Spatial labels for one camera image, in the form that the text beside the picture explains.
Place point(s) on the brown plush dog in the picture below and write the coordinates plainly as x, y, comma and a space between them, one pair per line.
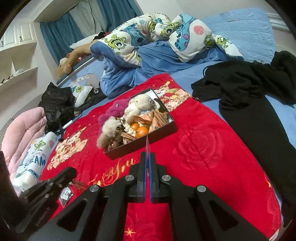
74, 58

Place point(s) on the blue bed sheet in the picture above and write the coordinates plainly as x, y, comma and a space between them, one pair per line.
242, 30

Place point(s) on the large white cartoon pillow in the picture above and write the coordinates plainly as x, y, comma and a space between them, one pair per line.
34, 160

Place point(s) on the teal curtain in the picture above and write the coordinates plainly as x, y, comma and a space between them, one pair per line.
120, 9
57, 37

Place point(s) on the small cartoon pillow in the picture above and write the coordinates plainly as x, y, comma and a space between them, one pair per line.
79, 92

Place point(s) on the grey curtain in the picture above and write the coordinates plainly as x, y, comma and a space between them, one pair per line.
87, 16

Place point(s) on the magenta plush bear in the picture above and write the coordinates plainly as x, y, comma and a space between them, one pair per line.
113, 111

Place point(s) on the curved grey bed rail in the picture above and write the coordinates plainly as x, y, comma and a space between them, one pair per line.
76, 68

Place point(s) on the white moulded bed frame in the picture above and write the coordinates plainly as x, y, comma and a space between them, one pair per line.
277, 19

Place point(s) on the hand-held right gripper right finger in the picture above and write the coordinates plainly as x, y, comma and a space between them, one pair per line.
152, 176

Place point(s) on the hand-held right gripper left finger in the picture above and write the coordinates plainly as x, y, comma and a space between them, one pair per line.
143, 176

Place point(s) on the brown crochet scrunchie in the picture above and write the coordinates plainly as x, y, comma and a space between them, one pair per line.
113, 144

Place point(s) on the dark rectangular box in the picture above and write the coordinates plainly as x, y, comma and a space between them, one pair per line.
143, 146

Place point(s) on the white wall shelf unit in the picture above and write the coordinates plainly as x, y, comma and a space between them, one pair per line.
16, 58

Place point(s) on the pink quilt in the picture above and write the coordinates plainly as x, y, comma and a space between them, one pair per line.
23, 132

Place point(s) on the tangerine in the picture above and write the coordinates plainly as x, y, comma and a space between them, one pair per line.
134, 125
143, 131

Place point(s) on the white stick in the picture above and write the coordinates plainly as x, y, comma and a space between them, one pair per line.
67, 124

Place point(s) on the cream crochet scrunchie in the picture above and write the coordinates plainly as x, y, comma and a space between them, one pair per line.
128, 130

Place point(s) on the cartoon monster printed quilt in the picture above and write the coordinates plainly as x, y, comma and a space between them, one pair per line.
148, 34

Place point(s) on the red printed blanket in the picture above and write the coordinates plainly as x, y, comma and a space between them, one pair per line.
208, 150

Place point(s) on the grey checked cloth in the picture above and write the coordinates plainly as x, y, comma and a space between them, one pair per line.
32, 104

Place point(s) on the fluffy cream-white plush toy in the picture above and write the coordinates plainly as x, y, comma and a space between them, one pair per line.
106, 133

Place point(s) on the clear bag with barcode label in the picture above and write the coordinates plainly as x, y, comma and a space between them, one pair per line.
66, 195

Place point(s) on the beige plush bear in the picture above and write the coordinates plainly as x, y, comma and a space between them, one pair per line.
141, 104

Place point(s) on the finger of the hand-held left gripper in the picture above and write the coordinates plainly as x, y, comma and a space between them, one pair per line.
67, 173

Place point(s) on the black garment with small print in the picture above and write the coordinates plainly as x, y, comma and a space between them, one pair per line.
92, 97

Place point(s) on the black clothing heap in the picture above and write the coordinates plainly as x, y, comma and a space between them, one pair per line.
254, 104

